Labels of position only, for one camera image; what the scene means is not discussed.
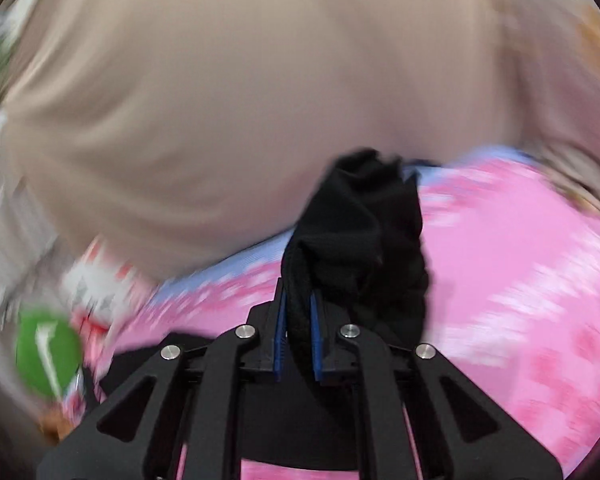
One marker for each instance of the black pants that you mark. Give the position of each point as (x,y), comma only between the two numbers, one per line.
(360,240)

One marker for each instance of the beige cloth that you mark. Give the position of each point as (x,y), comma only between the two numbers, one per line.
(230,110)

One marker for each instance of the white cartoon face pillow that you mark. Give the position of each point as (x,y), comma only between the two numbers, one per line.
(97,280)

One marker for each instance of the green plush toy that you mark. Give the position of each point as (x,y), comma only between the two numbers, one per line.
(47,355)

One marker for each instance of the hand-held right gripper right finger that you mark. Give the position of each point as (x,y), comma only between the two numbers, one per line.
(317,335)

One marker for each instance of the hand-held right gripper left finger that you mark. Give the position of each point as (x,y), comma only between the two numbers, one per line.
(280,332)

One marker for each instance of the pink floral bed sheet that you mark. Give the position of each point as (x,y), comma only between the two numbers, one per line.
(505,285)

